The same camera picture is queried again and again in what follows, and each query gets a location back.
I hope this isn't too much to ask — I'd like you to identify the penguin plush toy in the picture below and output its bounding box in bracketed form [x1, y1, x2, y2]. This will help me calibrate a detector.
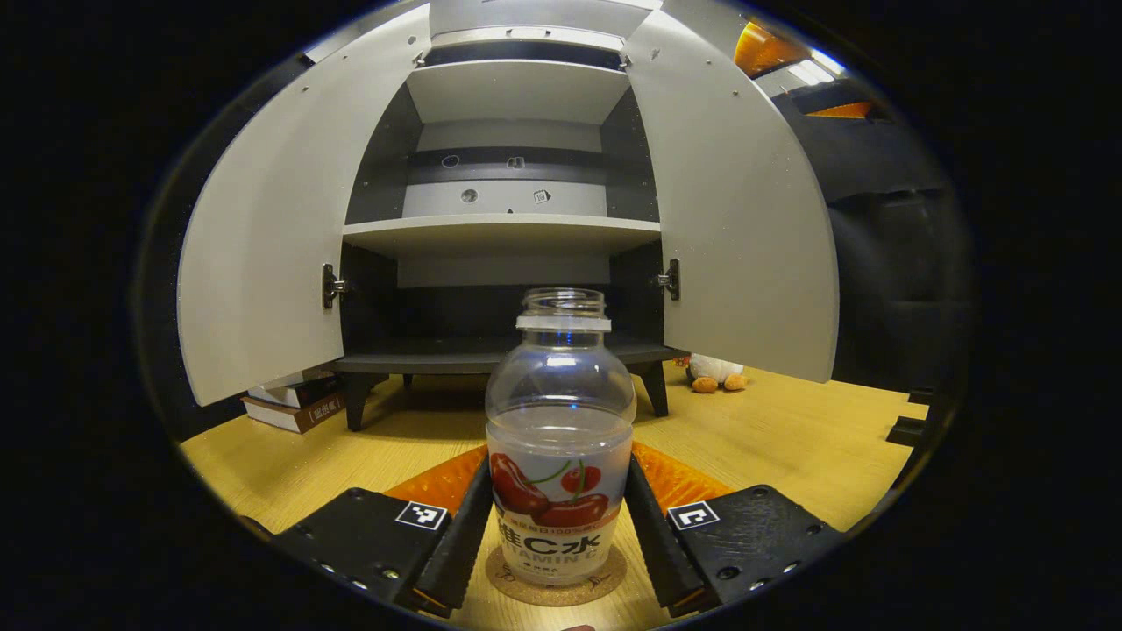
[675, 352, 749, 393]

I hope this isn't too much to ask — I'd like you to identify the grey cabinet shelf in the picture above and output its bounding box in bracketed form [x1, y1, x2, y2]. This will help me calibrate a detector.
[342, 214, 663, 259]
[406, 60, 630, 125]

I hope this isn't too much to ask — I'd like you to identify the black backdrop cloth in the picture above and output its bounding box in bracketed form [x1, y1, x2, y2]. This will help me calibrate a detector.
[131, 53, 976, 443]

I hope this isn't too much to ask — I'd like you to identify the small ceiling light panel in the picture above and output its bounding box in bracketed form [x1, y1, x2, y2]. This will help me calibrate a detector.
[785, 48, 847, 86]

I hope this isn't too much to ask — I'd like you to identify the round cork coaster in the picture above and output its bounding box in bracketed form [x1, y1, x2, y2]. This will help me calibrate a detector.
[485, 542, 628, 607]

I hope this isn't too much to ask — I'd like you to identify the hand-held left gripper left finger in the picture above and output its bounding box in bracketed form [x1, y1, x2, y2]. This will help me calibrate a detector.
[272, 445, 494, 619]

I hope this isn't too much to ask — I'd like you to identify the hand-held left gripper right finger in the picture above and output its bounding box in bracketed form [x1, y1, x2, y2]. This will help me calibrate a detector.
[624, 441, 849, 619]

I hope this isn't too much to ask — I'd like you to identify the grey cabinet door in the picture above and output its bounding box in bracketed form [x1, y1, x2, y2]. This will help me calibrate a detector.
[177, 4, 432, 408]
[621, 9, 841, 384]

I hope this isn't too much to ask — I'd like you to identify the clear bottle with red label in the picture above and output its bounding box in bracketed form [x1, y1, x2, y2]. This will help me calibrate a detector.
[485, 288, 638, 586]

